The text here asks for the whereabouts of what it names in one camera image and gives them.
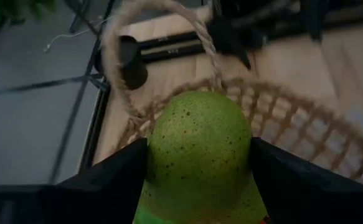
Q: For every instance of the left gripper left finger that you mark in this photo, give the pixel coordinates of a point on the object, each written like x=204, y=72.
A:
x=59, y=202

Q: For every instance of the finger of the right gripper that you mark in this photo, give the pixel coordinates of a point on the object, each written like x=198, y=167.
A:
x=313, y=18
x=246, y=59

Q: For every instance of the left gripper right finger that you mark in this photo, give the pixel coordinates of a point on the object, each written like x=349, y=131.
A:
x=318, y=199

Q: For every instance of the green pear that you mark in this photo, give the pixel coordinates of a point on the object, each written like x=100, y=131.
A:
x=200, y=149

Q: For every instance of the potted green plant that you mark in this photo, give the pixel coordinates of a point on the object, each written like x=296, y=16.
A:
x=134, y=68

